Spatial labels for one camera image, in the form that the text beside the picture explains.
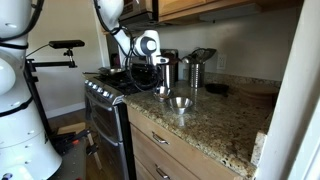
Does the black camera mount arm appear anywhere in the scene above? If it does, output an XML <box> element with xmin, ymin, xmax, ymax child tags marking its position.
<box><xmin>24</xmin><ymin>48</ymin><xmax>79</xmax><ymax>136</ymax></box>

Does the wide steel bowl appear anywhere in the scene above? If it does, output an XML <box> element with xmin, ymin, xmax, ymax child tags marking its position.
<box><xmin>166</xmin><ymin>96</ymin><xmax>195</xmax><ymax>116</ymax></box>

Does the wooden upper cabinet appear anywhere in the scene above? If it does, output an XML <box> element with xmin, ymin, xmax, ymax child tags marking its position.
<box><xmin>157</xmin><ymin>0</ymin><xmax>305</xmax><ymax>24</ymax></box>

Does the dark frying pan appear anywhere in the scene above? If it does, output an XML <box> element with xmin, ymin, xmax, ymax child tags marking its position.
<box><xmin>82</xmin><ymin>67</ymin><xmax>127</xmax><ymax>77</ymax></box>

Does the wooden cabinet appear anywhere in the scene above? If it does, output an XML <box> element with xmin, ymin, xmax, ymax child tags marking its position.
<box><xmin>157</xmin><ymin>0</ymin><xmax>305</xmax><ymax>24</ymax></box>
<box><xmin>125</xmin><ymin>105</ymin><xmax>243</xmax><ymax>180</ymax></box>

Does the white wall outlet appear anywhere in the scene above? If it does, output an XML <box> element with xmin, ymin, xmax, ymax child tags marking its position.
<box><xmin>216</xmin><ymin>52</ymin><xmax>227</xmax><ymax>71</ymax></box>

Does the small steel bowl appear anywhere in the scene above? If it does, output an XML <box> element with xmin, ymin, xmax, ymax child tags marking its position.
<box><xmin>152</xmin><ymin>85</ymin><xmax>173</xmax><ymax>103</ymax></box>

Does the metal drawer handle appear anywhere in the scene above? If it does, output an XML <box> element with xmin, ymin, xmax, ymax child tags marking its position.
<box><xmin>151</xmin><ymin>131</ymin><xmax>170</xmax><ymax>146</ymax></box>
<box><xmin>154</xmin><ymin>164</ymin><xmax>172</xmax><ymax>180</ymax></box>

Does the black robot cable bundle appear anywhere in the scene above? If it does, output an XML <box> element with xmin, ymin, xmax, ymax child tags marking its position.
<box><xmin>92</xmin><ymin>0</ymin><xmax>162</xmax><ymax>93</ymax></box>

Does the black bar clamp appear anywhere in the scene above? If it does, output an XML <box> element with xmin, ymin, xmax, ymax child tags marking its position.
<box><xmin>85</xmin><ymin>132</ymin><xmax>103</xmax><ymax>172</ymax></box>

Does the stainless steel stove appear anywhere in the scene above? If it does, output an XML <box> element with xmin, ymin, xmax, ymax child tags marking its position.
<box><xmin>83</xmin><ymin>65</ymin><xmax>158</xmax><ymax>180</ymax></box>

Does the wooden lower cabinet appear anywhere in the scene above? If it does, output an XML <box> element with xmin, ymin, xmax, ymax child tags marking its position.
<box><xmin>125</xmin><ymin>105</ymin><xmax>243</xmax><ymax>180</ymax></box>

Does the black stereo camera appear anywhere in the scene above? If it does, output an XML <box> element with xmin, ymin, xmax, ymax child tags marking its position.
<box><xmin>48</xmin><ymin>39</ymin><xmax>86</xmax><ymax>50</ymax></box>

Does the large perforated steel utensil holder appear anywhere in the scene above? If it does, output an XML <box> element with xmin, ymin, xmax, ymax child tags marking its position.
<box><xmin>159</xmin><ymin>61</ymin><xmax>178</xmax><ymax>89</ymax></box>

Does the red handled clamp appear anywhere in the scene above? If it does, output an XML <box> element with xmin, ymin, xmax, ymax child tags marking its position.
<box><xmin>54</xmin><ymin>129</ymin><xmax>91</xmax><ymax>152</ymax></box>

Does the perforated workbench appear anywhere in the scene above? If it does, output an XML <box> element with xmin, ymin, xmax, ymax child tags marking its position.
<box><xmin>49</xmin><ymin>121</ymin><xmax>102</xmax><ymax>180</ymax></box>

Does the metal ladle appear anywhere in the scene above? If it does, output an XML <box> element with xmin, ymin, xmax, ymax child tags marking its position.
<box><xmin>181</xmin><ymin>54</ymin><xmax>195</xmax><ymax>65</ymax></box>

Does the wooden slotted spoon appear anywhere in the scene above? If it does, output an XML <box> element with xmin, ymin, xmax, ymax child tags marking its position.
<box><xmin>160</xmin><ymin>48</ymin><xmax>180</xmax><ymax>66</ymax></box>

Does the white pantry door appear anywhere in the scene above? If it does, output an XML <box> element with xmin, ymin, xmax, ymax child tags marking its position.
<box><xmin>255</xmin><ymin>0</ymin><xmax>320</xmax><ymax>180</ymax></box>

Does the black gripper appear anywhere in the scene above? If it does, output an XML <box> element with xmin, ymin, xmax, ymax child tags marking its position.
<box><xmin>150</xmin><ymin>64</ymin><xmax>166</xmax><ymax>93</ymax></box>

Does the small perforated steel utensil holder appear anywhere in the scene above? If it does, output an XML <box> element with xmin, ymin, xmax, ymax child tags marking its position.
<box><xmin>188</xmin><ymin>62</ymin><xmax>206</xmax><ymax>89</ymax></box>

